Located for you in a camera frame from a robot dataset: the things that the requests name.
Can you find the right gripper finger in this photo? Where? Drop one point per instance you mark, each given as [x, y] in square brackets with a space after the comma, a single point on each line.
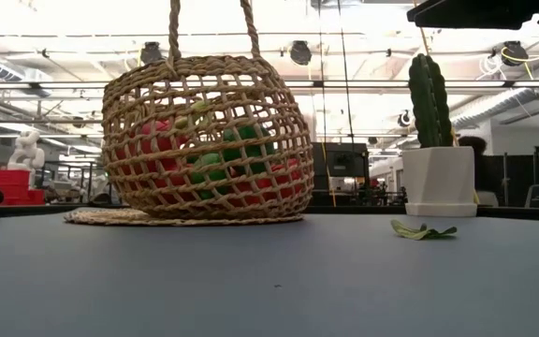
[475, 14]

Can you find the red bell pepper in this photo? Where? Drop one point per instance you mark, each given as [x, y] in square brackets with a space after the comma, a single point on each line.
[286, 180]

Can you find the large round dark lime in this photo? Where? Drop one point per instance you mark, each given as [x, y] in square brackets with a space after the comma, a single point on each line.
[248, 145]

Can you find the red yellow-speckled apple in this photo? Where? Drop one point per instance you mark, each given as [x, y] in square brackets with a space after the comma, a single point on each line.
[243, 187]

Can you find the small bright green lime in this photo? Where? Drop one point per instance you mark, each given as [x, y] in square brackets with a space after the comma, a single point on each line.
[208, 173]

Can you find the pink dragon fruit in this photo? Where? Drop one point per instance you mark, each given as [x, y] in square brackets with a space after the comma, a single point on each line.
[157, 140]

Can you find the person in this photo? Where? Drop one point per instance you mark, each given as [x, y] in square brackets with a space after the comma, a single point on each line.
[477, 145]

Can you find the white hexagonal plant pot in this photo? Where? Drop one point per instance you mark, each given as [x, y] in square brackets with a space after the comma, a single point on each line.
[440, 182]

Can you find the green fabric grape leaf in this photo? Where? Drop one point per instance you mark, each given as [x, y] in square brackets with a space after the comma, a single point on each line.
[421, 231]

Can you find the red plastic crate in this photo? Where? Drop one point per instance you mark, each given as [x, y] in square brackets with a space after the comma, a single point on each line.
[14, 185]

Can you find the corrugated silver air duct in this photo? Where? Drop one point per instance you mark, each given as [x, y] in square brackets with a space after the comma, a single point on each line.
[508, 100]

